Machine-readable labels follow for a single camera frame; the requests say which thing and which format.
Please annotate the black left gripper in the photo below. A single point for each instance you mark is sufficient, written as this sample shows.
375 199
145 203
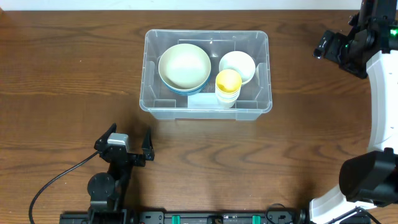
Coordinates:
137 162

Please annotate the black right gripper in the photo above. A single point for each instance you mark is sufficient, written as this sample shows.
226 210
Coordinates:
335 53

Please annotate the dark blue bowl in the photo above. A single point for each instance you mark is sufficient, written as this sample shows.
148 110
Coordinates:
186 92
165 82

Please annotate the white small bowl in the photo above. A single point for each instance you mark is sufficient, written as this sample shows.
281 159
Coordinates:
240 62

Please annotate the yellow plastic cup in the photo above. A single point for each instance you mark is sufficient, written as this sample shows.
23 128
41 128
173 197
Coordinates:
228 81

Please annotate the cream large bowl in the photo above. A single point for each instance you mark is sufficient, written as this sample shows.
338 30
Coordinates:
186 66

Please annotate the cream plastic cup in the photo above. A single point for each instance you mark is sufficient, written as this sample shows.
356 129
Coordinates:
225 105

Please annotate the pink plastic cup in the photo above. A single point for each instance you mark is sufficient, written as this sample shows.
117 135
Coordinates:
218 91

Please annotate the orange-yellow plastic cup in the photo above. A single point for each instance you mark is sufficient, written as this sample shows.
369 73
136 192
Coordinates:
227 100

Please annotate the light blue plastic cup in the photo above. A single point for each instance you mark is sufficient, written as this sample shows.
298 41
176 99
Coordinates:
228 96

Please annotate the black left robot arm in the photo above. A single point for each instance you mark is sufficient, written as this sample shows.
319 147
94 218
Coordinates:
107 189

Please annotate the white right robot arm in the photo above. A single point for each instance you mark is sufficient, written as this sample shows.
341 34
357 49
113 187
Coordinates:
370 180

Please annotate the white label in bin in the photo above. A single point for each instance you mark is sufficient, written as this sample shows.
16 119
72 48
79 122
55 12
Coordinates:
203 101

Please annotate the clear plastic storage bin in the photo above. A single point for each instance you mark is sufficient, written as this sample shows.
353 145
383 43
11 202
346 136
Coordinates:
255 97

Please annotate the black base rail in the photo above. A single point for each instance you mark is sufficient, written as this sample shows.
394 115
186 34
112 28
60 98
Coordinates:
277 216

